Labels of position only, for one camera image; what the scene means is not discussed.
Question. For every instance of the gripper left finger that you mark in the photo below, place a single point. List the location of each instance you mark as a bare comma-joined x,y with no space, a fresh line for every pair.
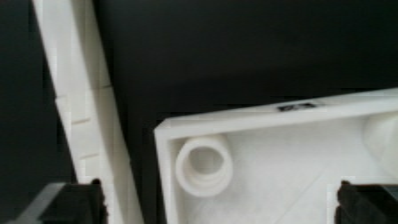
69,204

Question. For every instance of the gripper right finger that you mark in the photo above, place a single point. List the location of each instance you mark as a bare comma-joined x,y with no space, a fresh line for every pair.
367,204

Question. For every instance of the white square table top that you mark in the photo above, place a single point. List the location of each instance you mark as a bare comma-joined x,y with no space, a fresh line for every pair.
255,161

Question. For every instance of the white U-shaped fence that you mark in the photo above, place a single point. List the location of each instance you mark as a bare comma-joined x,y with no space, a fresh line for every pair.
86,103

